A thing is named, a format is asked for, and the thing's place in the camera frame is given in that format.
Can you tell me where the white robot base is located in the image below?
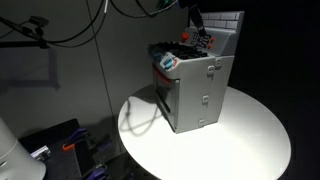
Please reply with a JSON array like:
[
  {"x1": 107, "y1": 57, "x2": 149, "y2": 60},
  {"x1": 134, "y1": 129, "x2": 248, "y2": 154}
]
[{"x1": 0, "y1": 117, "x2": 47, "y2": 180}]

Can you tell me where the purple clamp with orange tip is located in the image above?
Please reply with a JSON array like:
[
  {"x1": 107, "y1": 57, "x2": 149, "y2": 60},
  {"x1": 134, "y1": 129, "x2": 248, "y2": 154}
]
[{"x1": 62, "y1": 127, "x2": 91, "y2": 152}]

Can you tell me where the black camera on stand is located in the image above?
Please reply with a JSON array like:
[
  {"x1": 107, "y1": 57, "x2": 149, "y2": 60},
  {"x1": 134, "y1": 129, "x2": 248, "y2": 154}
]
[{"x1": 29, "y1": 15, "x2": 50, "y2": 28}]

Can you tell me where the oven door with red handle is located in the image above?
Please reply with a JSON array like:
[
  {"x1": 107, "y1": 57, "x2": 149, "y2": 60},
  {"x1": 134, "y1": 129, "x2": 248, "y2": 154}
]
[{"x1": 151, "y1": 64, "x2": 181, "y2": 132}]

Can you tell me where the purple spring clamp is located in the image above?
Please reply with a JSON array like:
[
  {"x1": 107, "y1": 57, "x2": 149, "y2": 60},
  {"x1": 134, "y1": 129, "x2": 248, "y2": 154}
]
[{"x1": 82, "y1": 164, "x2": 108, "y2": 180}]

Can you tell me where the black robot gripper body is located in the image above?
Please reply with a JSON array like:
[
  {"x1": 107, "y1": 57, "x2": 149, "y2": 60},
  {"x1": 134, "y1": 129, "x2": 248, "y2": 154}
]
[{"x1": 176, "y1": 0, "x2": 202, "y2": 10}]

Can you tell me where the black hanging cable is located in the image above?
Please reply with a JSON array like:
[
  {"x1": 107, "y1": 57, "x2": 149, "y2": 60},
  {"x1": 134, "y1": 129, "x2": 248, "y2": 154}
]
[
  {"x1": 109, "y1": 0, "x2": 179, "y2": 19},
  {"x1": 0, "y1": 0, "x2": 109, "y2": 48}
]

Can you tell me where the black and purple clamp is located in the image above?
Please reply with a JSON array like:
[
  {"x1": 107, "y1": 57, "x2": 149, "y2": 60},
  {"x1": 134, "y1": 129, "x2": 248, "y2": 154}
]
[{"x1": 89, "y1": 133, "x2": 113, "y2": 155}]

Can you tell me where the black camera stand bar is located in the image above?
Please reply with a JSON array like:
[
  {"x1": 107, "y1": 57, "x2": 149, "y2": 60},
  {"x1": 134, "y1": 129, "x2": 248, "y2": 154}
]
[{"x1": 0, "y1": 27, "x2": 51, "y2": 50}]

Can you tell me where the gray toy stove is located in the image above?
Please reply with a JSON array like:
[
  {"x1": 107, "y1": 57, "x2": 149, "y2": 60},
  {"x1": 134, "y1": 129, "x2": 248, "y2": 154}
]
[{"x1": 147, "y1": 10, "x2": 246, "y2": 135}]

